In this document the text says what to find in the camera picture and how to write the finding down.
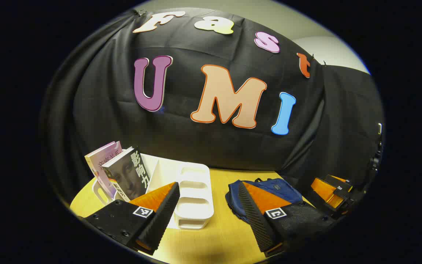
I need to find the blue schoolbag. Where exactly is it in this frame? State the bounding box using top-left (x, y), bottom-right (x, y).
top-left (226, 178), bottom-right (304, 225)

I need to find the white plastic bookshelf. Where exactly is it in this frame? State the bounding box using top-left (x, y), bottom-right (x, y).
top-left (92, 153), bottom-right (215, 231)

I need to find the dark metal stand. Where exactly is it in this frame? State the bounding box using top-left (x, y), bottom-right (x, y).
top-left (369, 123), bottom-right (384, 175)

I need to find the black backdrop cloth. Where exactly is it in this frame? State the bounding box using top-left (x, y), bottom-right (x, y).
top-left (41, 7), bottom-right (384, 206)

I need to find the dark book with face cover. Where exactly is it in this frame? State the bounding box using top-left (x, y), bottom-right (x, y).
top-left (102, 147), bottom-right (151, 203)

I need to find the pink purple book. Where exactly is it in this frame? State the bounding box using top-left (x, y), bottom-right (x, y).
top-left (85, 141), bottom-right (123, 200)

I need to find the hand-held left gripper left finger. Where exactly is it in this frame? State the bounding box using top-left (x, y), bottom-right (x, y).
top-left (81, 181), bottom-right (181, 256)

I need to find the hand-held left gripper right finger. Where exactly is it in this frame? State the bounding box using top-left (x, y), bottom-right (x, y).
top-left (237, 181), bottom-right (336, 257)

